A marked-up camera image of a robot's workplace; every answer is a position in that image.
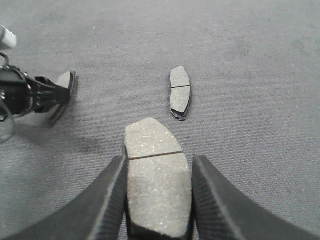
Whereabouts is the grey brake pad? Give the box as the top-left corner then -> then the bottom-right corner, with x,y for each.
47,71 -> 77,127
124,117 -> 192,240
170,65 -> 192,121

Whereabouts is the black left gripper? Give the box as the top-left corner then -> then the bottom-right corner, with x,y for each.
0,53 -> 60,118

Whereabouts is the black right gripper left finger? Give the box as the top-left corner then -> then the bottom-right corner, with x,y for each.
8,156 -> 128,240

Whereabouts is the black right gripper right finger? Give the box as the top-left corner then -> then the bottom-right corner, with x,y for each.
191,155 -> 319,240

